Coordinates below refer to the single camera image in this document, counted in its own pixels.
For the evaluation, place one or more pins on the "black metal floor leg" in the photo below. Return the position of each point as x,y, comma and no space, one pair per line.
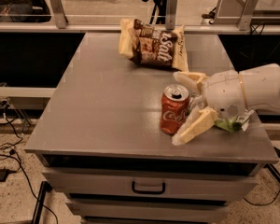
44,188

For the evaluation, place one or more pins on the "black drawer handle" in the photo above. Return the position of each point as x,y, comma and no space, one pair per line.
148,190

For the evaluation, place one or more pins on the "metal rail bracket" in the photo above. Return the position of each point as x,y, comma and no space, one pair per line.
247,14
171,6
58,12

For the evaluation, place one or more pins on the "left metal rail bracket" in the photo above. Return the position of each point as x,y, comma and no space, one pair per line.
58,12

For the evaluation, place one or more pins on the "middle metal rail bracket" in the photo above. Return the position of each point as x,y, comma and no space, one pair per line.
171,6

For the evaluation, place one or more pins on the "green chip bag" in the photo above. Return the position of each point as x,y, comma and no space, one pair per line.
231,125

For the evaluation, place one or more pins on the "red coke can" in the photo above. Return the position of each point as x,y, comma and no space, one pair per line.
174,108

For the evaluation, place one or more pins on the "brown white chip bag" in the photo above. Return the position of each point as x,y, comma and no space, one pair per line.
147,45

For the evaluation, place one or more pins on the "right metal rail bracket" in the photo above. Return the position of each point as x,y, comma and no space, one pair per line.
247,14

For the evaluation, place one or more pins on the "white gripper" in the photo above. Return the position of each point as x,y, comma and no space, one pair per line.
224,92

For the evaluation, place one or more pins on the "grey drawer cabinet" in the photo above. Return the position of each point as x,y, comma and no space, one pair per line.
101,131

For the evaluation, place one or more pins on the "person in background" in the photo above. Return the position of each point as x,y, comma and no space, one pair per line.
24,11

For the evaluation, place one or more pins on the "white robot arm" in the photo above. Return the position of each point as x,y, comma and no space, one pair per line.
261,88

